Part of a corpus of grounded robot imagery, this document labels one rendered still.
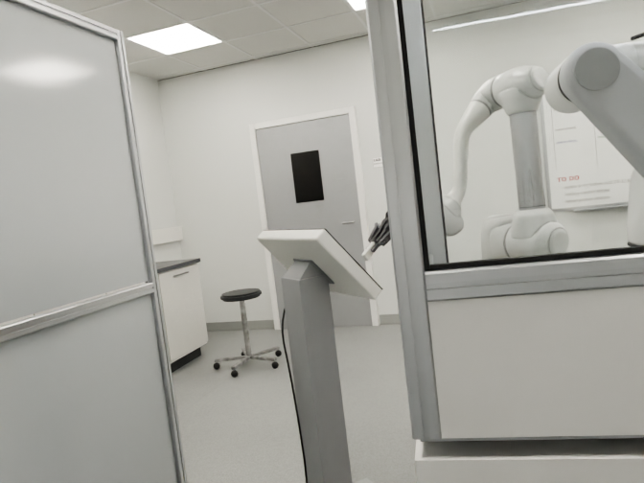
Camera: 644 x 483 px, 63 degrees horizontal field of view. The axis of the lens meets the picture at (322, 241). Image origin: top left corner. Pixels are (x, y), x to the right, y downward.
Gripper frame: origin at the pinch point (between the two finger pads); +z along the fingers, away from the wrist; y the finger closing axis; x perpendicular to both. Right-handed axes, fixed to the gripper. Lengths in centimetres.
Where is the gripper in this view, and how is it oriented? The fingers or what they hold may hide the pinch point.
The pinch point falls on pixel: (369, 251)
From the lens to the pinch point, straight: 192.7
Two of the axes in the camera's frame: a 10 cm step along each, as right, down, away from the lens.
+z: -5.8, 7.2, -3.8
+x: 5.4, 6.9, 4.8
